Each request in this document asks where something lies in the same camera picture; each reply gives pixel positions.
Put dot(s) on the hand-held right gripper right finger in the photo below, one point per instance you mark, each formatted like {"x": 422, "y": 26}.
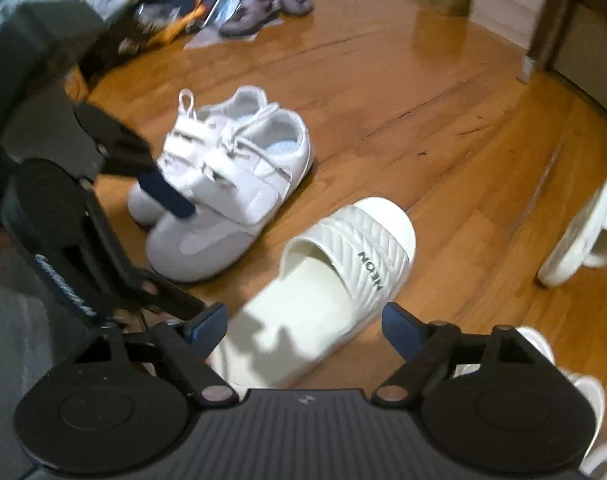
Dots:
{"x": 403, "y": 327}

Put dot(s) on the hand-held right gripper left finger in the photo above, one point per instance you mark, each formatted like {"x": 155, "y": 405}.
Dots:
{"x": 211, "y": 326}

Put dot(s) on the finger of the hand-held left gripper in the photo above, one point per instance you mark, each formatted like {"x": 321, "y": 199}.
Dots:
{"x": 166, "y": 196}
{"x": 171, "y": 299}

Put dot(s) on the white ribbed slide sandal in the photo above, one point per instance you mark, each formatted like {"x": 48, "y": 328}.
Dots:
{"x": 573, "y": 245}
{"x": 333, "y": 270}

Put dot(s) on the white clog with charms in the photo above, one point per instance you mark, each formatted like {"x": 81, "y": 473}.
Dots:
{"x": 591, "y": 405}
{"x": 536, "y": 345}

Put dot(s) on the printed booklet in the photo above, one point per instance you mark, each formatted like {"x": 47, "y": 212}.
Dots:
{"x": 223, "y": 4}

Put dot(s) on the dark wooden sofa frame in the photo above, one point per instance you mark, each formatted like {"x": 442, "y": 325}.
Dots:
{"x": 583, "y": 35}

